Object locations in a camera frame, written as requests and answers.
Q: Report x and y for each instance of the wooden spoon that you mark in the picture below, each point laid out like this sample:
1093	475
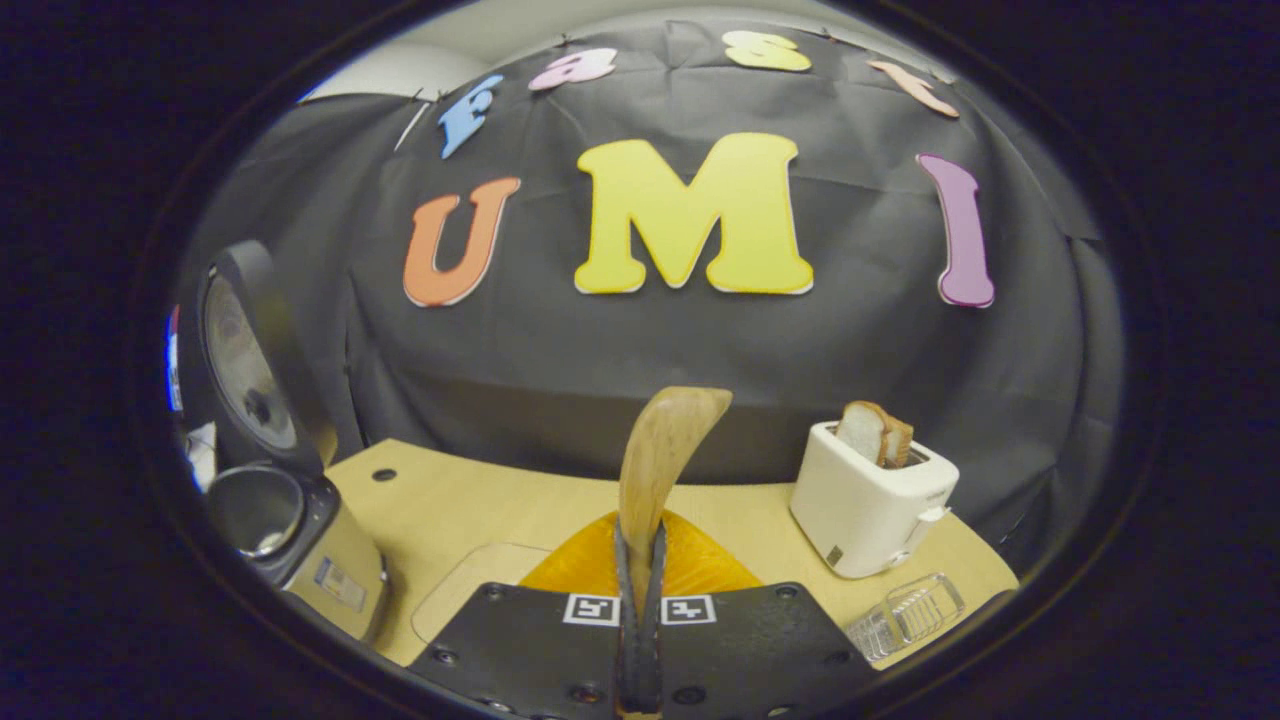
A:
665	440

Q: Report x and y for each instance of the black backdrop cloth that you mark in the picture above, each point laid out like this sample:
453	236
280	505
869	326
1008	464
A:
600	380

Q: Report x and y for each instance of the white side table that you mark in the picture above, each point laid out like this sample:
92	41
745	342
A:
203	455

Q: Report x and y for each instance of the clear chopstick holder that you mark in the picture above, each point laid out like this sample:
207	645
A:
910	615

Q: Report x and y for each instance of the computer monitor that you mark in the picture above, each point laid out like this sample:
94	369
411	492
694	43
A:
173	370

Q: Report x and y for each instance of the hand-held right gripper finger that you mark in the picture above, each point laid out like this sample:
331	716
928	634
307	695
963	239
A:
652	660
627	660

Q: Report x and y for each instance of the white toaster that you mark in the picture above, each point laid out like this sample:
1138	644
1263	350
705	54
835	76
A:
860	510

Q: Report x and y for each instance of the clear box of white rice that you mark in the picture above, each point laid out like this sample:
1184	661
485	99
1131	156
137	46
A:
470	590

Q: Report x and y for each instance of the toasted bread slice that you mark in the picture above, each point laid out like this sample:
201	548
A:
865	430

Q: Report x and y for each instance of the black silver rice cooker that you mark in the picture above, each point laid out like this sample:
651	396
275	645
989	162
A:
310	540

